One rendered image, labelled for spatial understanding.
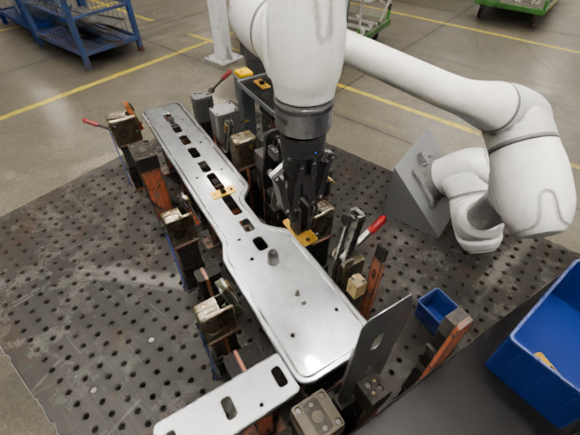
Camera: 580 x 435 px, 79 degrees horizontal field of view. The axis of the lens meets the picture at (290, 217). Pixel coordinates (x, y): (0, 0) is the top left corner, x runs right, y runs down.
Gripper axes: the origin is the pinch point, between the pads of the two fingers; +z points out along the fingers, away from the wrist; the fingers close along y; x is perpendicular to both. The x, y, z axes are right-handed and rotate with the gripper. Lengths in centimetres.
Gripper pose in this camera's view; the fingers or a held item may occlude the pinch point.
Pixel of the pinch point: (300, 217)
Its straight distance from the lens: 70.9
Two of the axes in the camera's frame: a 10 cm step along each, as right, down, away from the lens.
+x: 5.3, 6.1, -5.9
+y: -8.5, 3.8, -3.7
